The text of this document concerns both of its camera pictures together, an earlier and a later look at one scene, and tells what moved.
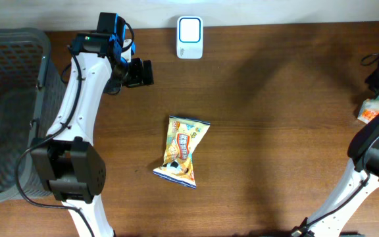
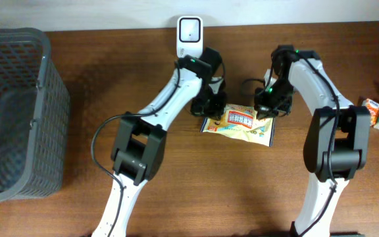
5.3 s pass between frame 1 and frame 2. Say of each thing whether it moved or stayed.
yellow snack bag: moved
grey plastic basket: stayed
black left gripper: moved
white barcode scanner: stayed
